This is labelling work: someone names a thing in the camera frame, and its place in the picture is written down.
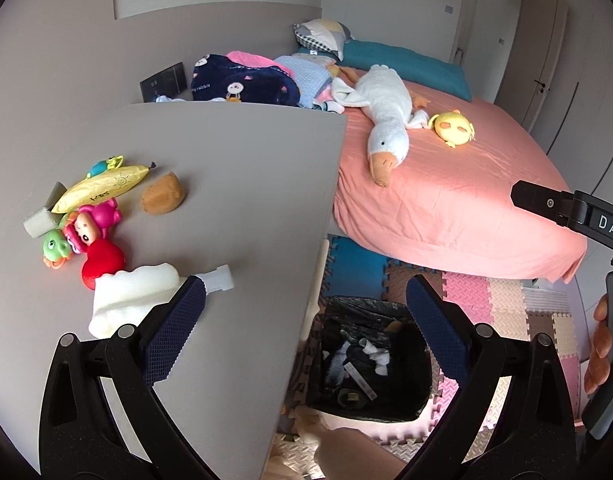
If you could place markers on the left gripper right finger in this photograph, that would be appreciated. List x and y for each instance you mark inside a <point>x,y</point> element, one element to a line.
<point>534,437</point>

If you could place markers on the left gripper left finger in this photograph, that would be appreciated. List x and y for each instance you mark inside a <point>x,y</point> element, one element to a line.
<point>101,418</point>

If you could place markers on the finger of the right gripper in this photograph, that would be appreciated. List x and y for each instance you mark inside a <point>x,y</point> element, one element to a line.
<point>548,203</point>

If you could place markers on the white foam packaging piece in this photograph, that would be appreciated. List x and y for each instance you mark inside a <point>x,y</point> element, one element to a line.
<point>128,296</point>

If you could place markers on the red heart plush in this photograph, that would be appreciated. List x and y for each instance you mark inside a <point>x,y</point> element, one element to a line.
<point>103,257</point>

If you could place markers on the pink doll toy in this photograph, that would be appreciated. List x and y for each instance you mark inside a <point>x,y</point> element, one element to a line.
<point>90,223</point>

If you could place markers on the brown bread-shaped toy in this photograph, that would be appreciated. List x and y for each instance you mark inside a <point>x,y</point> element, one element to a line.
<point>164,196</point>

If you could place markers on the yellow banana snack packet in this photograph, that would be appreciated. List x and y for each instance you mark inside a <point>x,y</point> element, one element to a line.
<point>97,189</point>

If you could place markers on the small white carton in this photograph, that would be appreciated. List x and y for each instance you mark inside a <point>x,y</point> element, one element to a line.
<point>43,219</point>

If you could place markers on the teal and yellow toy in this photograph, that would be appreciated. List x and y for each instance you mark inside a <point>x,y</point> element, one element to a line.
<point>105,165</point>

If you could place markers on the black trash bin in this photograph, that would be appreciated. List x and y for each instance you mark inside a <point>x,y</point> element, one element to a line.
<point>371,362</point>

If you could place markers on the person's right hand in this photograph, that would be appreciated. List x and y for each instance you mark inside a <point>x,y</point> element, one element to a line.
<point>598,368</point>

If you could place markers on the pink bed sheet mattress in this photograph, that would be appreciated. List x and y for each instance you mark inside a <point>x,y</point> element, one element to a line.
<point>450,208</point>

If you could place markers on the colourful foam floor mat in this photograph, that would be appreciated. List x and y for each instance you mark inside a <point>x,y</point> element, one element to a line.
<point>513,310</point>

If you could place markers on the yellow chick plush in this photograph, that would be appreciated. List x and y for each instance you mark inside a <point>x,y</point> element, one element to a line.
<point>452,127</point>

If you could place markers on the grey wardrobe door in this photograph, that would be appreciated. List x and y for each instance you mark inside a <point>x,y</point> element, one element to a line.
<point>533,60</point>

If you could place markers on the teal long pillow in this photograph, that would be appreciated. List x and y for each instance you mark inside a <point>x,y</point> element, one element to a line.
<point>410,65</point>

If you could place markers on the green frog toy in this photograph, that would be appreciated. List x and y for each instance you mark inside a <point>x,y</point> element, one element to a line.
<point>56,249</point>

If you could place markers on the person's leg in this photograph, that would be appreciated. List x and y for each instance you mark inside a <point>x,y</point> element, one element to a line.
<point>345,453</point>

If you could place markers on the white goose plush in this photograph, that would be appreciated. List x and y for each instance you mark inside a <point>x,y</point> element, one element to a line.
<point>382,96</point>

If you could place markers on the cream foam corner guard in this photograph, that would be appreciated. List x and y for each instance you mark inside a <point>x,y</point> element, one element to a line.
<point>312,304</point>

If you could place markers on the light blue knit blanket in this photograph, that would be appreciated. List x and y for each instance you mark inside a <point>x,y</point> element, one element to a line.
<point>311,78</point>

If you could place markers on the patterned square pillow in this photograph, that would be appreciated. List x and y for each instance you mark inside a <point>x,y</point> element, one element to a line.
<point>323,36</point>

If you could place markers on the pink folded garment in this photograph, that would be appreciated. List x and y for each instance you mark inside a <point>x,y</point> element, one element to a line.
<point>252,60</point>

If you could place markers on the white cloth near panel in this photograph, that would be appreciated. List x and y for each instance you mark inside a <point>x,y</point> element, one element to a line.
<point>167,99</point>

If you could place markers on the navy cartoon blanket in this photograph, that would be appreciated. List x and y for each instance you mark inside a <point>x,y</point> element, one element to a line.
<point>215,77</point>

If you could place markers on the black wall switch panel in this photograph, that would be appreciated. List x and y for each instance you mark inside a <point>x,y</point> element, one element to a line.
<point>170,82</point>

